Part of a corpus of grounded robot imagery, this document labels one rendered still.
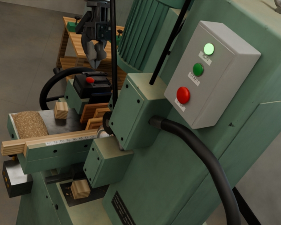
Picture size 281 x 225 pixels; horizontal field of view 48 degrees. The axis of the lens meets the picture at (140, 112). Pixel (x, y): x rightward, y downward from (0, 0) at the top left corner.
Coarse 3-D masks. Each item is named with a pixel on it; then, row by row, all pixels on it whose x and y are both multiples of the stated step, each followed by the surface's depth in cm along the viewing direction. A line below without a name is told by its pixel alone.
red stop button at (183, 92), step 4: (180, 88) 55; (184, 88) 54; (180, 92) 55; (184, 92) 54; (188, 92) 54; (180, 96) 55; (184, 96) 54; (188, 96) 54; (180, 100) 55; (184, 100) 54; (188, 100) 54
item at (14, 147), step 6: (72, 132) 99; (78, 132) 100; (84, 132) 101; (30, 138) 91; (36, 138) 92; (42, 138) 93; (6, 144) 87; (12, 144) 87; (18, 144) 88; (24, 144) 89; (6, 150) 87; (12, 150) 88; (18, 150) 90
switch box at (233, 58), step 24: (216, 24) 53; (192, 48) 53; (216, 48) 49; (240, 48) 48; (192, 72) 54; (216, 72) 49; (240, 72) 50; (168, 96) 59; (192, 96) 54; (216, 96) 51; (192, 120) 55; (216, 120) 57
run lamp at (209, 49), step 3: (207, 45) 50; (210, 45) 49; (213, 45) 49; (204, 48) 50; (207, 48) 50; (210, 48) 49; (213, 48) 49; (207, 51) 50; (210, 51) 49; (213, 51) 49; (207, 54) 50; (210, 54) 50
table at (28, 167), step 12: (72, 108) 114; (12, 120) 99; (48, 120) 105; (60, 120) 107; (72, 120) 109; (12, 132) 99; (48, 132) 101; (60, 132) 103; (24, 156) 91; (60, 156) 95; (72, 156) 99; (84, 156) 102; (24, 168) 92; (36, 168) 94; (48, 168) 96
